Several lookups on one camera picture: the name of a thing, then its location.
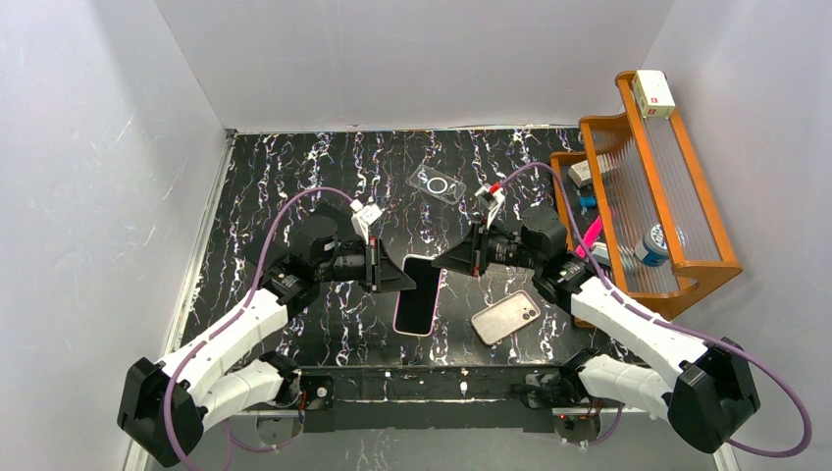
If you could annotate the beige phone case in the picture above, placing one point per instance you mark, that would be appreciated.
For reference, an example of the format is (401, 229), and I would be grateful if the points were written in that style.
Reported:
(505, 317)

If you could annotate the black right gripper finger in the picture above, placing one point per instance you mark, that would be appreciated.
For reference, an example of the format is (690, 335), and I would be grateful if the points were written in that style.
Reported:
(476, 239)
(465, 263)

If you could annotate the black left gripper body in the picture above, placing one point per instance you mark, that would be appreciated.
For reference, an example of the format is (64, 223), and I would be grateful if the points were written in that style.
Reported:
(374, 264)

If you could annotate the light blue eraser block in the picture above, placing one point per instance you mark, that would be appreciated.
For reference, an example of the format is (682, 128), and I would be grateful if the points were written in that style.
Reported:
(600, 252)

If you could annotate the orange wooden shelf rack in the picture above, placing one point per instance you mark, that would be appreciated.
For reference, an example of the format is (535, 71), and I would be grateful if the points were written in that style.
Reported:
(647, 172)

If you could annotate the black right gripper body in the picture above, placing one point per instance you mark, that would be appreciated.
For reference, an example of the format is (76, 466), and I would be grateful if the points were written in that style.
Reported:
(479, 249)

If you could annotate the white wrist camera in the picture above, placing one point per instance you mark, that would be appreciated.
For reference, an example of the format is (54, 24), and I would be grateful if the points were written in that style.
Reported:
(363, 217)
(492, 197)

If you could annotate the clear magsafe phone case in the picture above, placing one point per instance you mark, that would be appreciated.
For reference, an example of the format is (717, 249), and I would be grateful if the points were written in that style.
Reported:
(438, 185)

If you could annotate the grey white small box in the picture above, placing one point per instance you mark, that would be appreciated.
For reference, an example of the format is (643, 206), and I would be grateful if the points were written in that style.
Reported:
(580, 174)

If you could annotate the white box with red label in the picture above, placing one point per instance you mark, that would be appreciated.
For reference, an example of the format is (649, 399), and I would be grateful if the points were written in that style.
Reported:
(652, 94)

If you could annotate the pink phone case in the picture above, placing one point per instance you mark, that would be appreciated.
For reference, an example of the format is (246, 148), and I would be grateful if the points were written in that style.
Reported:
(398, 318)

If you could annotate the blue white tape roll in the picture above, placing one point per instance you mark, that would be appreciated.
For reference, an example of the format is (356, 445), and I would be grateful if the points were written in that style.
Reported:
(651, 250)

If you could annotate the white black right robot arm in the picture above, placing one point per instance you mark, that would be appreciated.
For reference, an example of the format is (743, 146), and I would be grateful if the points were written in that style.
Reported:
(704, 389)

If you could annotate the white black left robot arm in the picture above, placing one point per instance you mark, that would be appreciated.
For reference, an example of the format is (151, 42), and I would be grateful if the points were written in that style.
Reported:
(168, 404)

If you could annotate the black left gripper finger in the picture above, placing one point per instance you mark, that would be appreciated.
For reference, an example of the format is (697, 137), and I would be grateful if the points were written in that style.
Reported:
(392, 283)
(380, 261)

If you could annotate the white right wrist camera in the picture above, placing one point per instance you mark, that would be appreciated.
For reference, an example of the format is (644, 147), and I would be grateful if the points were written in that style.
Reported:
(492, 197)

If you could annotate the pink highlighter marker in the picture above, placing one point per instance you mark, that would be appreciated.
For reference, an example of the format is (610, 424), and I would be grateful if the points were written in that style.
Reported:
(591, 236)

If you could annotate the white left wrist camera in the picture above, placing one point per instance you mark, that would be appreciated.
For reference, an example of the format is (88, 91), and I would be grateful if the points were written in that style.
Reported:
(363, 217)

